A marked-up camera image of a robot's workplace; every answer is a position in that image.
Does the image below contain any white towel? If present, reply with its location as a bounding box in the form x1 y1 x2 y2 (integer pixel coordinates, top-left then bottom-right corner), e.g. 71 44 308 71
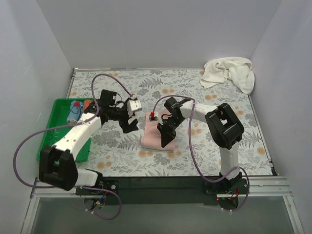
199 57 255 95

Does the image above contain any green plastic tray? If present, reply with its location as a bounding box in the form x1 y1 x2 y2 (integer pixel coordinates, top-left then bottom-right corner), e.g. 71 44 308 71
37 97 93 163

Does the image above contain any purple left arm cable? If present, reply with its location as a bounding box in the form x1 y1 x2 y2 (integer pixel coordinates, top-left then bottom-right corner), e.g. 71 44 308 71
13 74 137 220

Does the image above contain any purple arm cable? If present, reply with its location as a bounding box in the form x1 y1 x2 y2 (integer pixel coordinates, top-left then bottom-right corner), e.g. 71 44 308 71
13 74 137 220
150 96 251 212

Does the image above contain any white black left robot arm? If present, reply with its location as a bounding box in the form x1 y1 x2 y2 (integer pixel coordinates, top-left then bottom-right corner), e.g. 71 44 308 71
39 90 142 191

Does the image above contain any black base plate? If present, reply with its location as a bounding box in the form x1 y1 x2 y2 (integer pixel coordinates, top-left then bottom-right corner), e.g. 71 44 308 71
202 178 248 195
75 180 119 195

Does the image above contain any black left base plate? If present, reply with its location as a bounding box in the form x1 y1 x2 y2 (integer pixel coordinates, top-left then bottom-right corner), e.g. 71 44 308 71
75 180 119 195

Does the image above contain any blue rolled towel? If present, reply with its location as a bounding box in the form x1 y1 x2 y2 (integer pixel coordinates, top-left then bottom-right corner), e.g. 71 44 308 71
66 100 83 124

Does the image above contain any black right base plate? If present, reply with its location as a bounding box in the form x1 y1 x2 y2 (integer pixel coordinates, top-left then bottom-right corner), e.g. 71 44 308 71
202 178 248 195

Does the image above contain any pink towel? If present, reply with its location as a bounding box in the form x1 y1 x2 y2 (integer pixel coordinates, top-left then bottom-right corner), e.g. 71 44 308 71
141 113 176 151

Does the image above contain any aluminium frame rail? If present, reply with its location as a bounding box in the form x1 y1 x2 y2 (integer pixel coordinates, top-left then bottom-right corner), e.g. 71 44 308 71
31 176 293 198

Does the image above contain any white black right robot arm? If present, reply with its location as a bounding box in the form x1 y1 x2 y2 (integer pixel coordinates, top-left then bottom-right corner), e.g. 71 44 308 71
150 95 244 192

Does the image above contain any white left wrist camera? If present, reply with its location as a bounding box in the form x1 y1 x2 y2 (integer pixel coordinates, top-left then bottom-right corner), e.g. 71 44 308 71
127 99 142 116

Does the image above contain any orange rolled towel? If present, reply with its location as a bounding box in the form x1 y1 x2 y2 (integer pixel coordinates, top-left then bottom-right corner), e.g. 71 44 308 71
83 99 93 111

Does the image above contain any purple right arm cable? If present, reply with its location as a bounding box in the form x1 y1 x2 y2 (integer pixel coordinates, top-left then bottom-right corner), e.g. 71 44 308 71
150 96 251 212

